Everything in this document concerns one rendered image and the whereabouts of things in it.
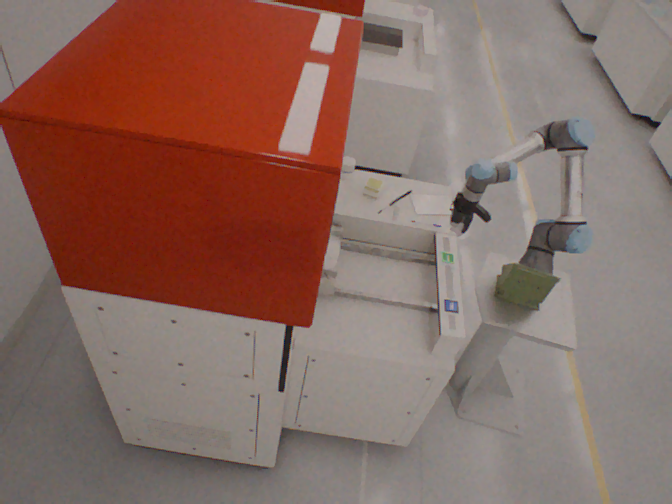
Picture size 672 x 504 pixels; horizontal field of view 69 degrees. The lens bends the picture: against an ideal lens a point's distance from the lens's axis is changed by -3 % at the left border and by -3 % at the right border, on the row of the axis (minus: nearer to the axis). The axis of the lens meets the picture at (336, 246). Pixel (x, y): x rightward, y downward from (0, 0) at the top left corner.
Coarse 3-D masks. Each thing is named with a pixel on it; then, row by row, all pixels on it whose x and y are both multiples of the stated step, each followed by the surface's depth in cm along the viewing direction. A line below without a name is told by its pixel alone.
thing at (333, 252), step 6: (330, 234) 225; (330, 240) 222; (336, 240) 223; (330, 246) 220; (336, 246) 220; (330, 252) 217; (336, 252) 218; (324, 258) 214; (330, 258) 215; (336, 258) 215; (330, 264) 212; (336, 264) 213; (324, 276) 207; (330, 276) 208; (324, 294) 204; (330, 294) 203
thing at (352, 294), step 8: (336, 288) 208; (344, 296) 209; (352, 296) 208; (360, 296) 208; (368, 296) 207; (376, 296) 208; (384, 296) 209; (392, 304) 209; (400, 304) 209; (408, 304) 208; (416, 304) 208; (424, 304) 209
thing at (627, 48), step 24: (624, 0) 588; (648, 0) 554; (624, 24) 580; (648, 24) 531; (600, 48) 629; (624, 48) 572; (648, 48) 524; (624, 72) 564; (648, 72) 517; (624, 96) 557; (648, 96) 523; (648, 120) 547
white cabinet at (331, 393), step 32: (320, 352) 192; (288, 384) 212; (320, 384) 209; (352, 384) 206; (384, 384) 203; (416, 384) 201; (288, 416) 233; (320, 416) 230; (352, 416) 226; (384, 416) 223; (416, 416) 221
